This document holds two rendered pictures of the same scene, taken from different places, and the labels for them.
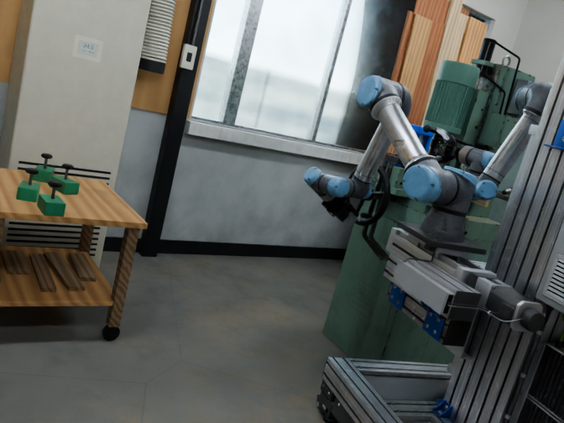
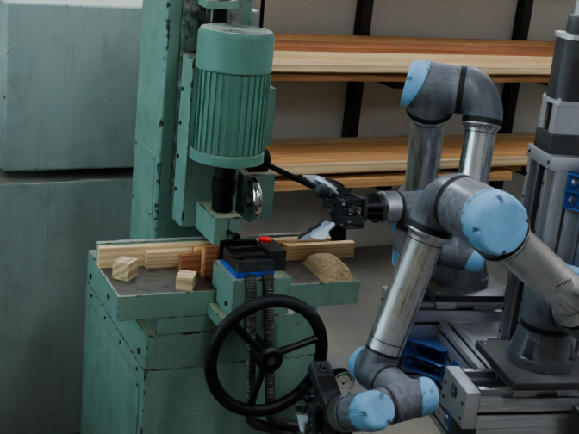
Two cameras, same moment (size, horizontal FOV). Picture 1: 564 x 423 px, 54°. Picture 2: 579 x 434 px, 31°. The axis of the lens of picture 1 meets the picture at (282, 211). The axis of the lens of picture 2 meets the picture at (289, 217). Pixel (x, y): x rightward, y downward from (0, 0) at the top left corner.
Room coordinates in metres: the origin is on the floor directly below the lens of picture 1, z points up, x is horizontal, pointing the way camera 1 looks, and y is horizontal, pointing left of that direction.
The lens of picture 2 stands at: (2.15, 1.70, 1.78)
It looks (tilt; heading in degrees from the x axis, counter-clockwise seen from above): 17 degrees down; 279
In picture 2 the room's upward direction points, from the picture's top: 6 degrees clockwise
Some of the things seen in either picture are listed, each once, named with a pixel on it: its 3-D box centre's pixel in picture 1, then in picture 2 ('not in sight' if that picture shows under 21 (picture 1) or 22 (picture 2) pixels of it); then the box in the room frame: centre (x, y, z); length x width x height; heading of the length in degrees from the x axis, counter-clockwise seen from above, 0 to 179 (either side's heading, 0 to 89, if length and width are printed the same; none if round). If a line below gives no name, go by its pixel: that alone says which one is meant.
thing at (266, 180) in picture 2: not in sight; (253, 192); (2.65, -0.87, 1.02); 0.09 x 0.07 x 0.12; 34
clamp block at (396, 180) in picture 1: (397, 175); (250, 286); (2.56, -0.47, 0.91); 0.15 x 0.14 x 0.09; 34
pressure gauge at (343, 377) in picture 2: not in sight; (339, 383); (2.35, -0.60, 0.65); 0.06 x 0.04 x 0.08; 34
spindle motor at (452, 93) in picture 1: (451, 98); (231, 96); (2.68, -0.63, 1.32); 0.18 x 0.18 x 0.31
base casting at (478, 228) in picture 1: (432, 215); (197, 299); (2.75, -0.73, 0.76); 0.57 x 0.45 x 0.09; 124
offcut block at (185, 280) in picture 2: not in sight; (186, 280); (2.71, -0.44, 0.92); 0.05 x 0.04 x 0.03; 96
